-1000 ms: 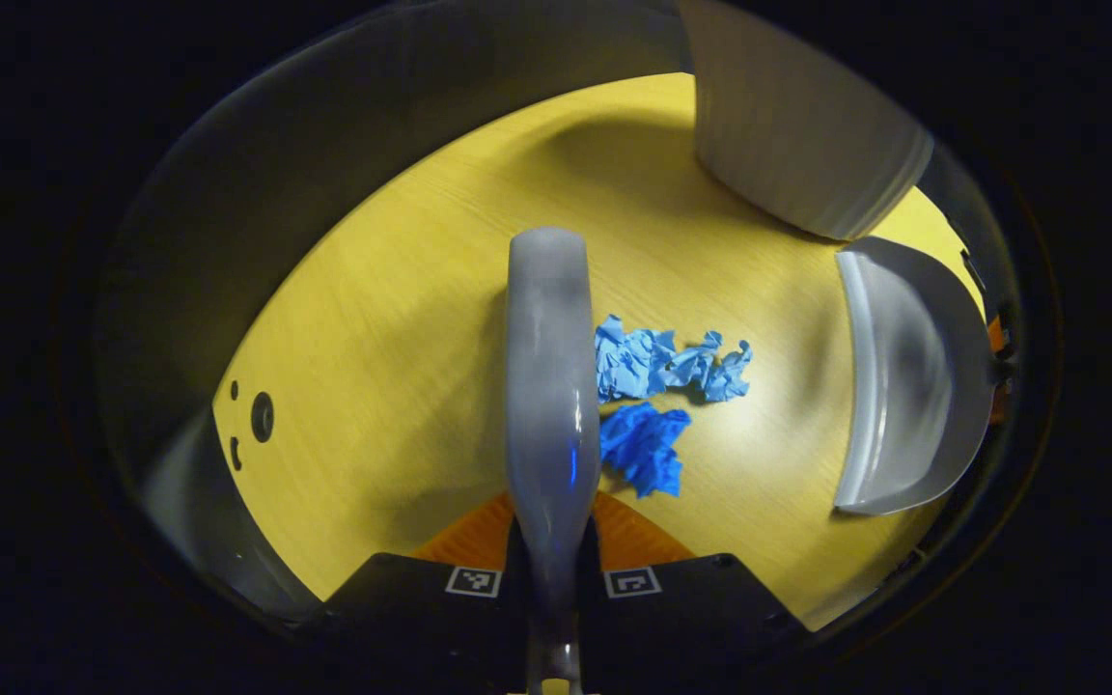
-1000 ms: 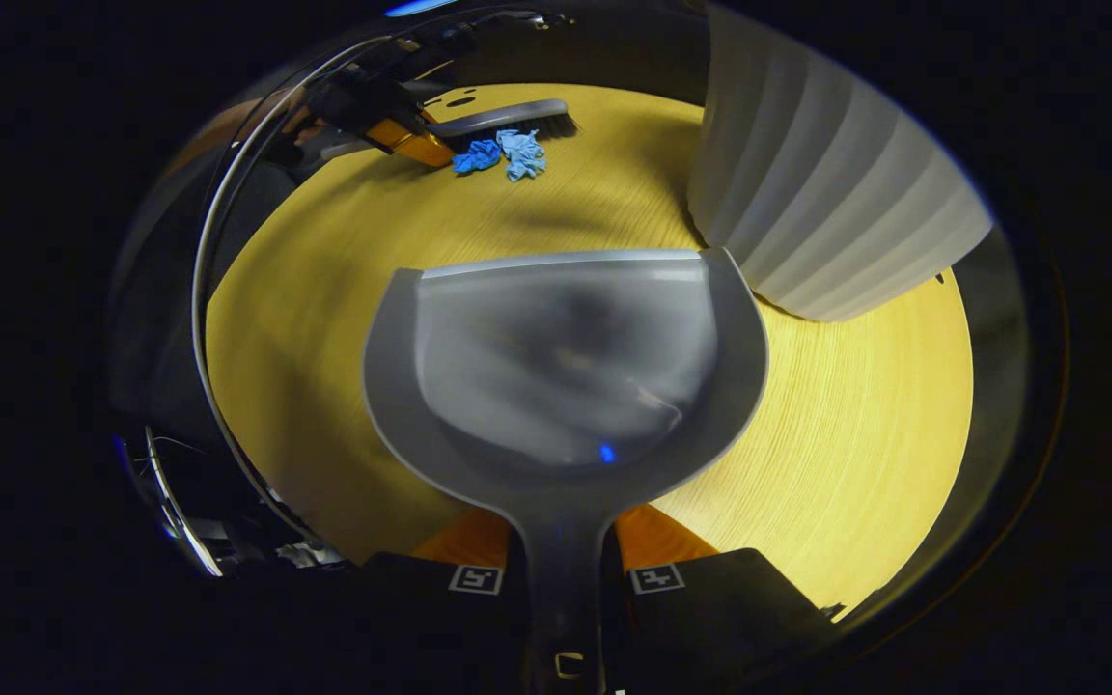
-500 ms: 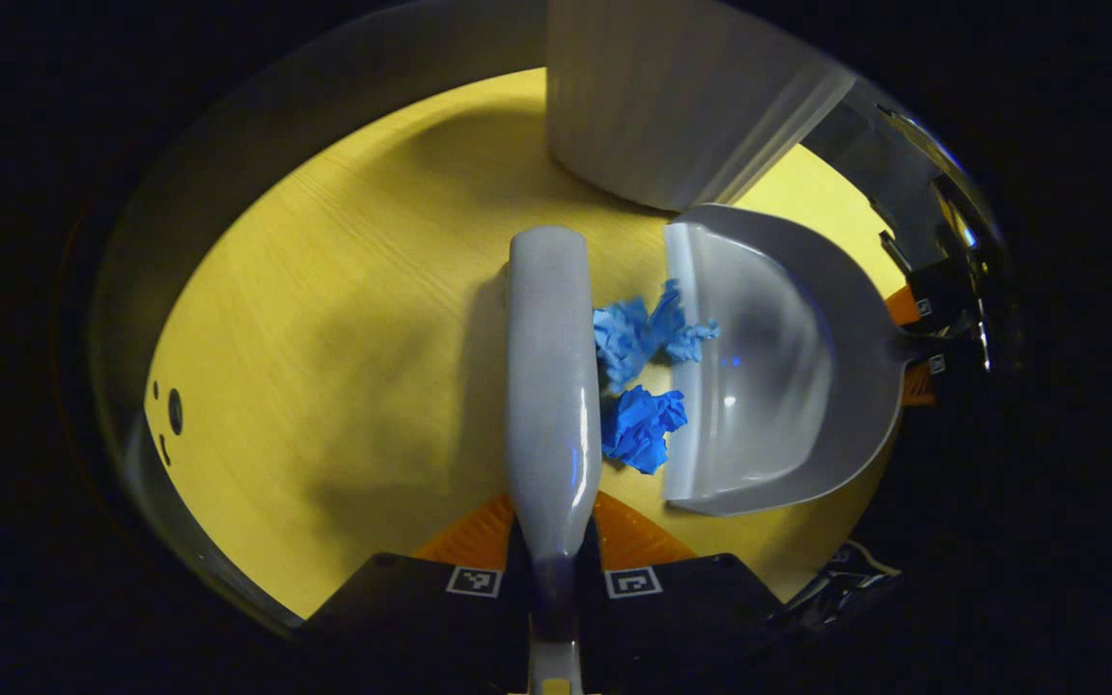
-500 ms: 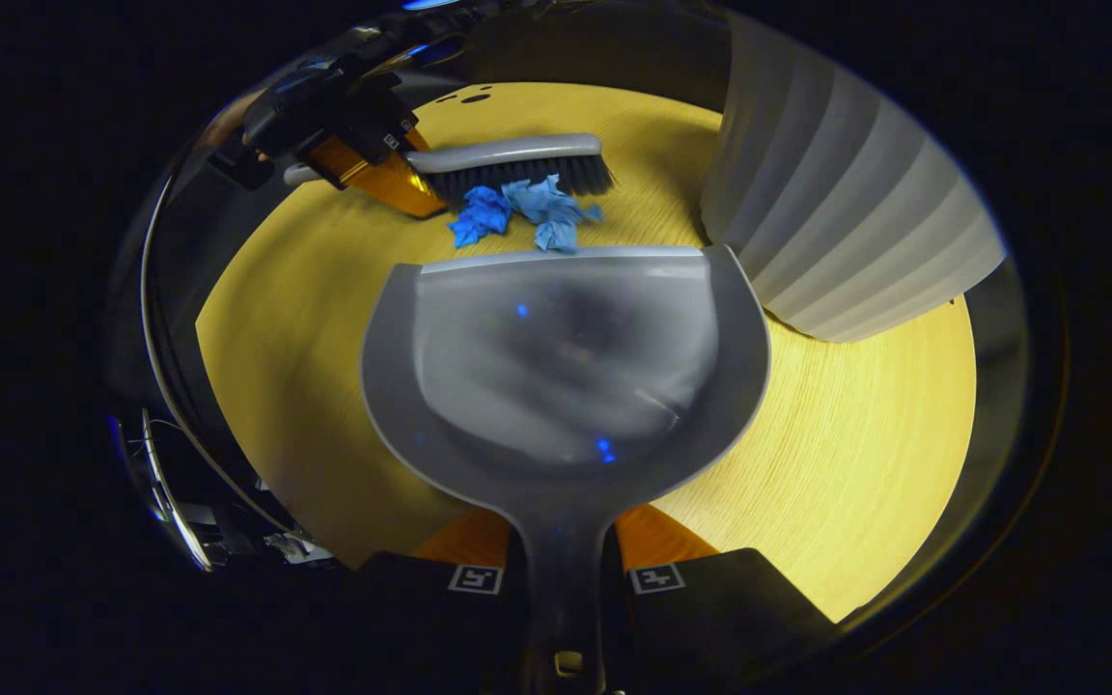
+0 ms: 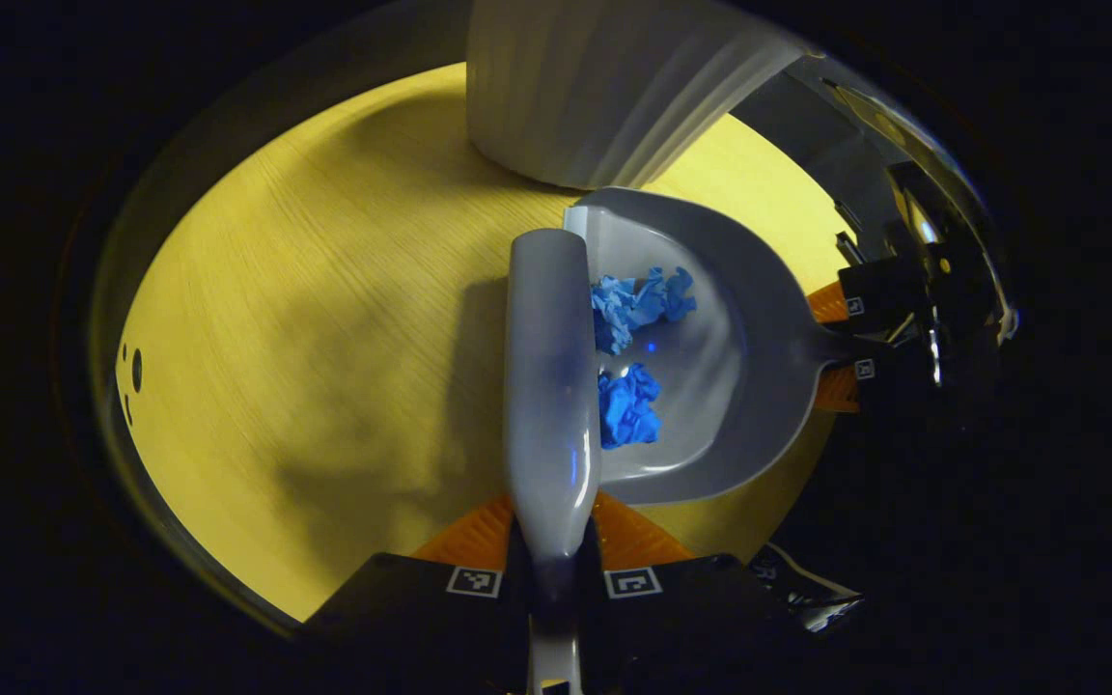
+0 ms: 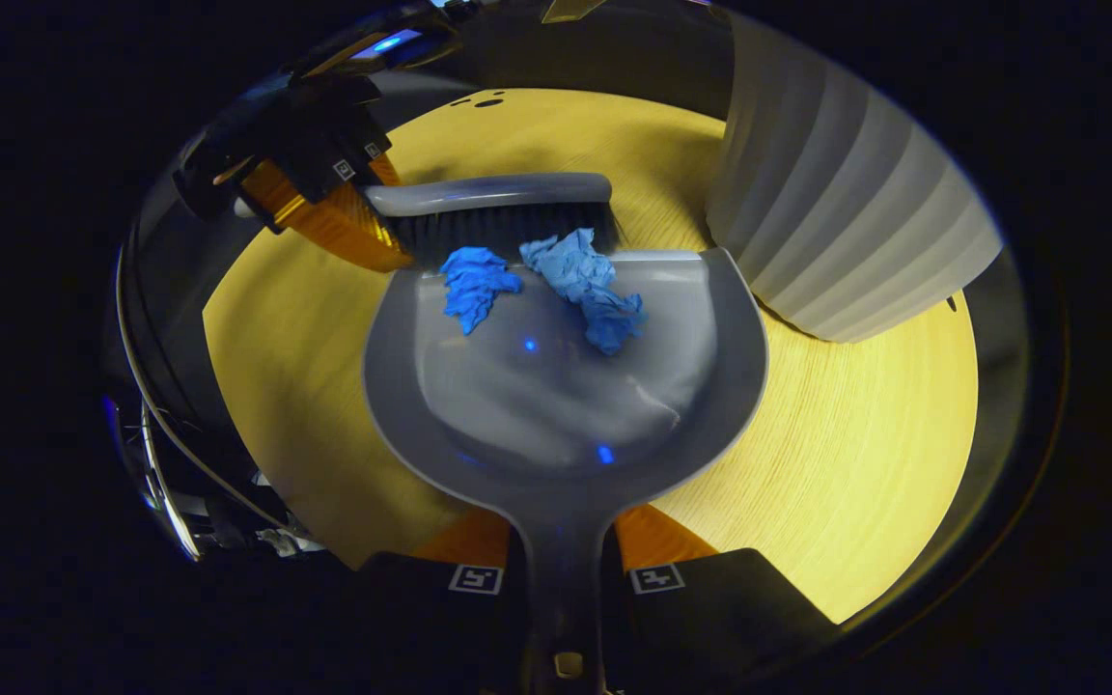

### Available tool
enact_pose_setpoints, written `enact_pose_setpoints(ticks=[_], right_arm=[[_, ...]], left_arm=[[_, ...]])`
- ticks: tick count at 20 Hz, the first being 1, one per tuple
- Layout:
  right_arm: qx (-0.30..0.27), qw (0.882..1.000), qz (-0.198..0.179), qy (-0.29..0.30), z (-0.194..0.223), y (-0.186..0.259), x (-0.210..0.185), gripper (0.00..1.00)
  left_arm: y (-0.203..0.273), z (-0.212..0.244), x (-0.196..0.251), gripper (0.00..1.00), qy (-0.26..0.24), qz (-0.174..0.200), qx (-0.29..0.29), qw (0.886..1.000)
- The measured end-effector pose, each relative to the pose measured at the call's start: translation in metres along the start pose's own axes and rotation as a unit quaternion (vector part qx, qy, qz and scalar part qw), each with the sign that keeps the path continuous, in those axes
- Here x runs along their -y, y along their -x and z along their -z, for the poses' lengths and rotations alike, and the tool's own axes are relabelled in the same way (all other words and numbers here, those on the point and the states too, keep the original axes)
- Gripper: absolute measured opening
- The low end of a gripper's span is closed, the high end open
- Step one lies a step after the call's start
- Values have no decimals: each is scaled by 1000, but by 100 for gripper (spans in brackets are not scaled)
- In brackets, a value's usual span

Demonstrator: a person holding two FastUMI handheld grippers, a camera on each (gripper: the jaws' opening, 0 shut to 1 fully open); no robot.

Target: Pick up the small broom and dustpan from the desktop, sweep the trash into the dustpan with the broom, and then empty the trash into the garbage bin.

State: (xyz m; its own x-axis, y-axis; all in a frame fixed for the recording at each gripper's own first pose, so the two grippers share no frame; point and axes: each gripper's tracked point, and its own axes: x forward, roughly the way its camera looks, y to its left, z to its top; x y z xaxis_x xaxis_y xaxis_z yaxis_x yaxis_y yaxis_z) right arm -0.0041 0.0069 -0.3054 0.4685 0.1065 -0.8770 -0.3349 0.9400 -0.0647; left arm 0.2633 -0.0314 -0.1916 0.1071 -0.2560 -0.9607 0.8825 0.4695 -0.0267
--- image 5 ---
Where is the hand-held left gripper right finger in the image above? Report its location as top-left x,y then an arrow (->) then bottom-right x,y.
575,490 -> 808,692

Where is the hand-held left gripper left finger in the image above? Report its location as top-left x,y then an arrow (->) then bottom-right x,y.
300,494 -> 530,695

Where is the grey plastic dustpan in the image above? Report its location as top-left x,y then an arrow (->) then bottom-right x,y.
564,186 -> 890,506

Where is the dark blue paper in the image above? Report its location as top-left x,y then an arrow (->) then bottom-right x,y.
598,362 -> 663,451

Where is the light blue paper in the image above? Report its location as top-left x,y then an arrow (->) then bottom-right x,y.
590,266 -> 698,356

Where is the small grey broom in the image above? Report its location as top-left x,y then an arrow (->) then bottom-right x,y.
503,228 -> 603,695

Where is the white ribbed garbage bin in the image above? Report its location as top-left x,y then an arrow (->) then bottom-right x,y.
466,0 -> 808,191

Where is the wooden desktop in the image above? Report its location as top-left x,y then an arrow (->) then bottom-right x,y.
115,63 -> 856,624

